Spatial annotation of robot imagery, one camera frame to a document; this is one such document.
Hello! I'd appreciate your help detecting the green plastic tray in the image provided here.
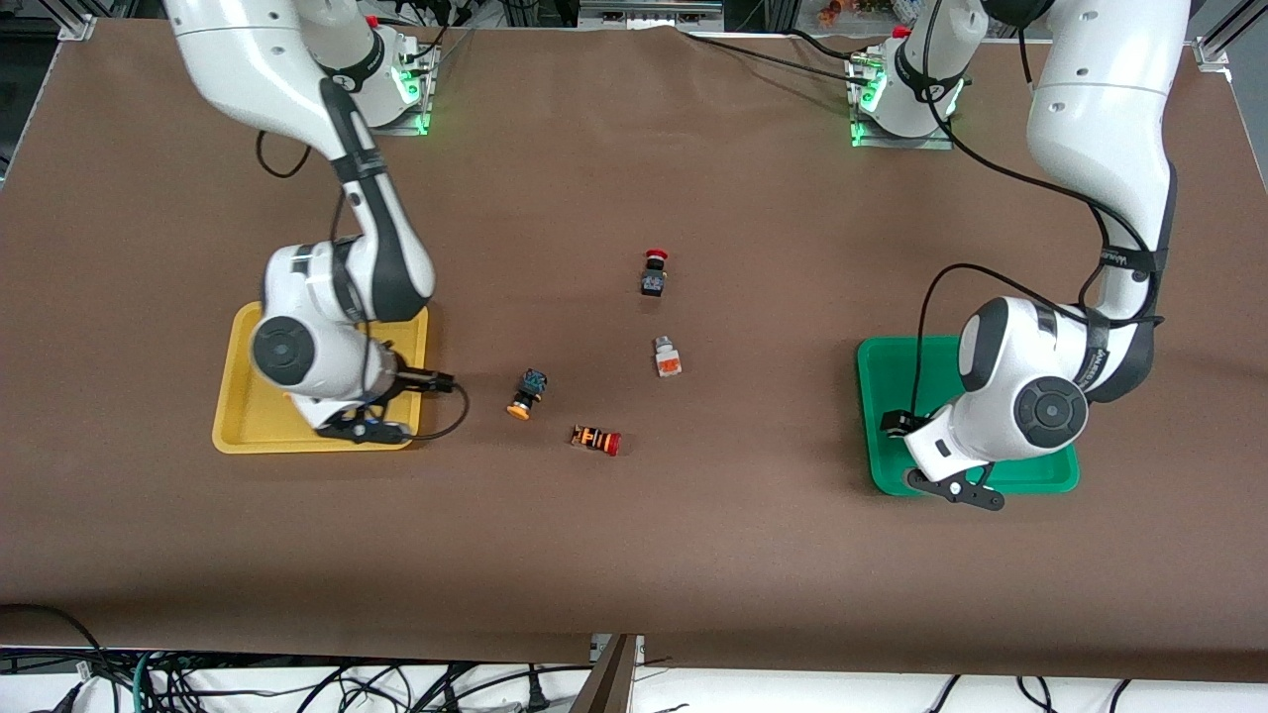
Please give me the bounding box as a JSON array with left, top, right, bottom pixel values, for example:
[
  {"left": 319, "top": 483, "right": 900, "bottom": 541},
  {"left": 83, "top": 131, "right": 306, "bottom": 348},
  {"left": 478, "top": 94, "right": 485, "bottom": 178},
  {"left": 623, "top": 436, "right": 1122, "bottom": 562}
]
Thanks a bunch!
[{"left": 856, "top": 335, "right": 1082, "bottom": 496}]

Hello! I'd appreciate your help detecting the yellow push button black body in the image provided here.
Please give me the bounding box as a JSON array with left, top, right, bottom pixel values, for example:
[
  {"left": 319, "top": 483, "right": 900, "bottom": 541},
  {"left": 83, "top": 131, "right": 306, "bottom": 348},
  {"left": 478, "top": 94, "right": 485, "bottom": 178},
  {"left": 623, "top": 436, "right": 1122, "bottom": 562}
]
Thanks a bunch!
[{"left": 506, "top": 367, "right": 551, "bottom": 422}]

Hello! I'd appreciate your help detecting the yellow plastic tray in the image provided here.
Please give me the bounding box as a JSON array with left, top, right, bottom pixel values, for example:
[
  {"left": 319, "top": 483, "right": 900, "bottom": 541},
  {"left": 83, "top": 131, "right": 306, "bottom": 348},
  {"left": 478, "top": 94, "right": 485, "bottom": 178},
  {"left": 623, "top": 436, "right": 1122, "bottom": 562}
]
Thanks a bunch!
[{"left": 211, "top": 297, "right": 430, "bottom": 455}]

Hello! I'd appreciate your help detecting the table cover sheet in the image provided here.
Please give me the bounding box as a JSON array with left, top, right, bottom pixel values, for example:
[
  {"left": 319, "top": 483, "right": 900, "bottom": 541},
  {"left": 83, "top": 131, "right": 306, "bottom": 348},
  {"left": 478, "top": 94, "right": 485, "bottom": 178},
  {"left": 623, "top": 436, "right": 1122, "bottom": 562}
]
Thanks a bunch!
[{"left": 0, "top": 20, "right": 1268, "bottom": 684}]

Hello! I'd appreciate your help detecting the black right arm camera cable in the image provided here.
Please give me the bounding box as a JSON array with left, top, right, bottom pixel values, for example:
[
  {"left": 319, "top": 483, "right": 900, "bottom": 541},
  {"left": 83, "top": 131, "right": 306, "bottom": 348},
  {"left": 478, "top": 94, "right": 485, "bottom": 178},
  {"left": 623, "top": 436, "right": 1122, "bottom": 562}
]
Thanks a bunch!
[{"left": 256, "top": 129, "right": 471, "bottom": 442}]

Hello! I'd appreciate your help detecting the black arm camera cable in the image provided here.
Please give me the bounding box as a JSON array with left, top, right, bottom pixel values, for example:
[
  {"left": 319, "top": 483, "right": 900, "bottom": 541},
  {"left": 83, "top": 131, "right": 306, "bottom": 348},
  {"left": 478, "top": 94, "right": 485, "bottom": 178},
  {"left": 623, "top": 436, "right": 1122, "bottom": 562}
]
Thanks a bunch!
[
  {"left": 256, "top": 129, "right": 471, "bottom": 442},
  {"left": 911, "top": 0, "right": 1165, "bottom": 422}
]

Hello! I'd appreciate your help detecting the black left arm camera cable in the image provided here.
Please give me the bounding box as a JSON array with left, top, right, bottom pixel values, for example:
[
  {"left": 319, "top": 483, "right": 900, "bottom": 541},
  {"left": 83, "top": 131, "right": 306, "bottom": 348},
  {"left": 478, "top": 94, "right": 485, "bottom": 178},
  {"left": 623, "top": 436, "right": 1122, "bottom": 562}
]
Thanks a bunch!
[{"left": 911, "top": 0, "right": 1165, "bottom": 422}]

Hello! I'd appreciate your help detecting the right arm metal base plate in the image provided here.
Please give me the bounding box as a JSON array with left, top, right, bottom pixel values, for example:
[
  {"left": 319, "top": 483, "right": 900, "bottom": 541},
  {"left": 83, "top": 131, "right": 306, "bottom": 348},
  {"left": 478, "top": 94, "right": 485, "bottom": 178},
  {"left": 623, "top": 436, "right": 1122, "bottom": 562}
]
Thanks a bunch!
[{"left": 327, "top": 94, "right": 433, "bottom": 138}]

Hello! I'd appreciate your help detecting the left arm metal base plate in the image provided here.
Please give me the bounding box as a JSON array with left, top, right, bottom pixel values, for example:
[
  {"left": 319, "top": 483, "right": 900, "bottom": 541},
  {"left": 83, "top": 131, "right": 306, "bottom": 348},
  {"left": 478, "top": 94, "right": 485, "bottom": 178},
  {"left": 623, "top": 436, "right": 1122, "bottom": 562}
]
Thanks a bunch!
[{"left": 850, "top": 114, "right": 955, "bottom": 152}]

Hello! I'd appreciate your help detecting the thin cable at arm base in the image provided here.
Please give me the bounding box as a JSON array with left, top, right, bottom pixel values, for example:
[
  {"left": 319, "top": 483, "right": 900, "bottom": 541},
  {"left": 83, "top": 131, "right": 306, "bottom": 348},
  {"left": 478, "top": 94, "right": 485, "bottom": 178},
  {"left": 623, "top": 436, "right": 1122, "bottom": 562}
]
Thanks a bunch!
[{"left": 411, "top": 25, "right": 476, "bottom": 80}]

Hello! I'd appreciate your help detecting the green floor cable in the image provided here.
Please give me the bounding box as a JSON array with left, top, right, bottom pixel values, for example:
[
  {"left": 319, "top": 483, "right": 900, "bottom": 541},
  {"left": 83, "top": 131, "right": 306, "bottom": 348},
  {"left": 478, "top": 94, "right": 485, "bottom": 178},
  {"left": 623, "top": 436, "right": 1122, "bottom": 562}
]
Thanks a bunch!
[{"left": 132, "top": 649, "right": 164, "bottom": 713}]

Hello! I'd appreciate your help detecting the aluminium frame post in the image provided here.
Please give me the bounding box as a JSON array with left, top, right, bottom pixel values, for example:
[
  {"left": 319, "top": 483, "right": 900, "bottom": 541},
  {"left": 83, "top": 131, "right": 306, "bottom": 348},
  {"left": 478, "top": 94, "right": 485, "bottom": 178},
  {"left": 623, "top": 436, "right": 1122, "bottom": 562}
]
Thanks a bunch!
[{"left": 570, "top": 634, "right": 647, "bottom": 713}]

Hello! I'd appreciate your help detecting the black looped floor cable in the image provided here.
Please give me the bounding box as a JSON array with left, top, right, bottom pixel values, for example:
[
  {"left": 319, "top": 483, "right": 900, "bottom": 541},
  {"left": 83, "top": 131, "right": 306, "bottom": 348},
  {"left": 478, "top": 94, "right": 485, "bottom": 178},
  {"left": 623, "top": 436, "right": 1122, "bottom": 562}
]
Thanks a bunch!
[{"left": 0, "top": 602, "right": 105, "bottom": 684}]

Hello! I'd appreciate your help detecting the black cable on table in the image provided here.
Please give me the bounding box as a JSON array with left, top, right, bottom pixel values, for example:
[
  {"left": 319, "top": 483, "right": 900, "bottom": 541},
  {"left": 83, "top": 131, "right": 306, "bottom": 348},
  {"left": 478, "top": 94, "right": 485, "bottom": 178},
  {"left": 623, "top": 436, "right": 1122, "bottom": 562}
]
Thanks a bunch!
[
  {"left": 679, "top": 30, "right": 863, "bottom": 78},
  {"left": 788, "top": 28, "right": 888, "bottom": 60}
]

